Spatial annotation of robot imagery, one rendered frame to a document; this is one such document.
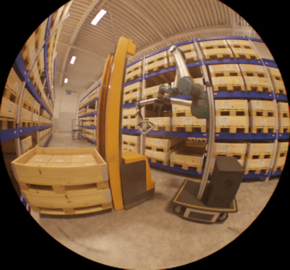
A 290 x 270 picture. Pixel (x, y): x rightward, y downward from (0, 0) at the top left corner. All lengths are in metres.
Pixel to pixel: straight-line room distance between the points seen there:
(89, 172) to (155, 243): 1.10
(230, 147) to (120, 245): 2.37
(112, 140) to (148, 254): 1.37
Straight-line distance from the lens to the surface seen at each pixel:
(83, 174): 1.06
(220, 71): 2.53
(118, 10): 7.18
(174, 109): 2.30
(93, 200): 1.27
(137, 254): 1.30
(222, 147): 2.19
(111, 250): 1.33
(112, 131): 1.03
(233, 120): 2.20
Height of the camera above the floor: 1.27
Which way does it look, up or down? 1 degrees up
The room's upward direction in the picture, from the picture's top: 1 degrees clockwise
